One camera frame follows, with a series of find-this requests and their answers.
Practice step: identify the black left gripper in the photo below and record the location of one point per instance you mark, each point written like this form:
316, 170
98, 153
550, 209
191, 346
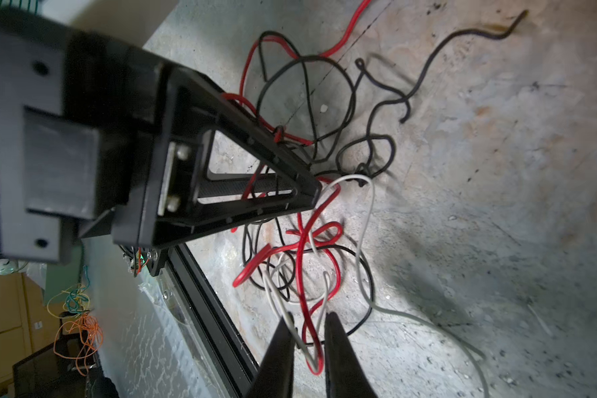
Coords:
82, 140

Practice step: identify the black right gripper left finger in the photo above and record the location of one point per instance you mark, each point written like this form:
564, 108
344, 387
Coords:
275, 377

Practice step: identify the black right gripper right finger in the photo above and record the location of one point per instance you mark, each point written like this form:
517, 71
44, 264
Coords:
344, 375

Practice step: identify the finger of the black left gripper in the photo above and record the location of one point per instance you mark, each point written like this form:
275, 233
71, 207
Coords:
219, 214
192, 111

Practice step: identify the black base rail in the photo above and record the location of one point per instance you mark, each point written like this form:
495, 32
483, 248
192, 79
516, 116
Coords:
227, 350

